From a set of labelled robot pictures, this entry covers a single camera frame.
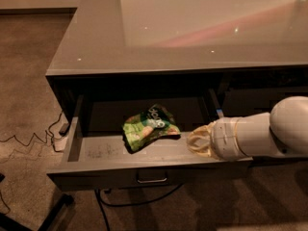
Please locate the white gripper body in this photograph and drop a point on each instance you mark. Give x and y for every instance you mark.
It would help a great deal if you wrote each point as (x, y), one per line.
(223, 138)

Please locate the grey drawer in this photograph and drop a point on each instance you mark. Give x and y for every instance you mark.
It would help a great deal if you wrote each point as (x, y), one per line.
(95, 156)
(250, 102)

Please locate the black stand legs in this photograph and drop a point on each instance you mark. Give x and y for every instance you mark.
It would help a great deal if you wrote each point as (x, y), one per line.
(32, 202)

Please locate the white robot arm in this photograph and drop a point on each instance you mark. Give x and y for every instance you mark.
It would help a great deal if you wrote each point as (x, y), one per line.
(281, 133)

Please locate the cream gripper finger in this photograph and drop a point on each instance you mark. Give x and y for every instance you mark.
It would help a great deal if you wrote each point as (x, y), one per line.
(203, 131)
(200, 146)

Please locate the green snack bag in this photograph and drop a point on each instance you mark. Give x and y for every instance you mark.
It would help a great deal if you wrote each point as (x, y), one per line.
(148, 126)

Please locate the grey cabinet with glossy top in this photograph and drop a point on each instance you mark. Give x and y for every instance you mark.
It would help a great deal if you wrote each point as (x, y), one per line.
(117, 50)

